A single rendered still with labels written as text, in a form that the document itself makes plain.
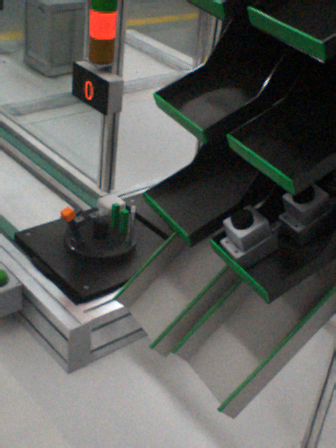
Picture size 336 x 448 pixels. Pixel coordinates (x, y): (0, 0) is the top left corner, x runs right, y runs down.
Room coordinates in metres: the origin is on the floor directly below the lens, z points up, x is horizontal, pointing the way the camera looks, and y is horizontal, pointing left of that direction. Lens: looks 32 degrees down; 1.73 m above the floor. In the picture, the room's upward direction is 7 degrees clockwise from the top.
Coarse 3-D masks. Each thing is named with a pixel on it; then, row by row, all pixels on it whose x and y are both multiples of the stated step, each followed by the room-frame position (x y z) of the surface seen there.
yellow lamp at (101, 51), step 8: (96, 40) 1.31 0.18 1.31; (104, 40) 1.31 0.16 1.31; (112, 40) 1.33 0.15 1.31; (96, 48) 1.31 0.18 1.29; (104, 48) 1.31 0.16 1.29; (112, 48) 1.33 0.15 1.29; (96, 56) 1.31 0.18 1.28; (104, 56) 1.31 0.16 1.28; (112, 56) 1.33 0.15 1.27; (104, 64) 1.32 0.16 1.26
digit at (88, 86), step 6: (84, 72) 1.33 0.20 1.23; (84, 78) 1.33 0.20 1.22; (90, 78) 1.32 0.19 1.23; (96, 78) 1.30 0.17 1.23; (84, 84) 1.33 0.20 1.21; (90, 84) 1.32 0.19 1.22; (84, 90) 1.33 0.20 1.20; (90, 90) 1.32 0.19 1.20; (84, 96) 1.33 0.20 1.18; (90, 96) 1.31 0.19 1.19; (90, 102) 1.31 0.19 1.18
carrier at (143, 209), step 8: (128, 200) 1.30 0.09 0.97; (136, 200) 1.30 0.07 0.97; (144, 200) 1.31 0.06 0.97; (128, 208) 1.27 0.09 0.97; (136, 208) 1.27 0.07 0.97; (144, 208) 1.27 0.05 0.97; (136, 216) 1.25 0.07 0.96; (144, 216) 1.24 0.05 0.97; (152, 216) 1.25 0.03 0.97; (144, 224) 1.23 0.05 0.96; (152, 224) 1.22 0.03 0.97; (160, 224) 1.22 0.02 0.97; (160, 232) 1.20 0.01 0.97; (168, 232) 1.19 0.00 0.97
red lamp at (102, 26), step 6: (96, 12) 1.32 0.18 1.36; (96, 18) 1.32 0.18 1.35; (102, 18) 1.31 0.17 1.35; (108, 18) 1.32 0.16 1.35; (114, 18) 1.33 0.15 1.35; (90, 24) 1.33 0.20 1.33; (96, 24) 1.31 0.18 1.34; (102, 24) 1.31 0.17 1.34; (108, 24) 1.32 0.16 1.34; (114, 24) 1.33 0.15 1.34; (90, 30) 1.33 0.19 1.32; (96, 30) 1.31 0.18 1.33; (102, 30) 1.31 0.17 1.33; (108, 30) 1.32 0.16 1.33; (114, 30) 1.33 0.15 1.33; (96, 36) 1.31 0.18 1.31; (102, 36) 1.31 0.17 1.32; (108, 36) 1.32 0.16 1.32; (114, 36) 1.33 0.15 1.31
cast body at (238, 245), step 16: (224, 224) 0.79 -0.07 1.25; (240, 224) 0.77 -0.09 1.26; (256, 224) 0.78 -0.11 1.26; (272, 224) 0.82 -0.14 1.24; (224, 240) 0.79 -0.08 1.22; (240, 240) 0.76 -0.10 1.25; (256, 240) 0.77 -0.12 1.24; (272, 240) 0.79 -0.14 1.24; (240, 256) 0.76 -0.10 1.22; (256, 256) 0.78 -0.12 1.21
